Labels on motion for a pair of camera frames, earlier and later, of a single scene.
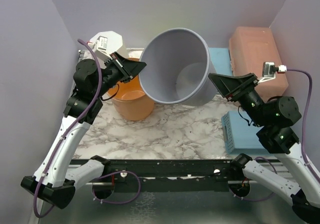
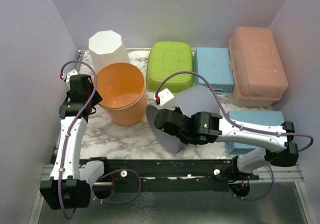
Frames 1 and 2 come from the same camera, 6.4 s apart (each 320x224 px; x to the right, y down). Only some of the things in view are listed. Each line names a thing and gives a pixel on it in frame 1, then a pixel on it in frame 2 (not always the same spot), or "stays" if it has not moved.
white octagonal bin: [114, 41] stays
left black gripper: [127, 68] → [96, 98]
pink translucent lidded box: [249, 47] stays
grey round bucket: [178, 67] → [193, 99]
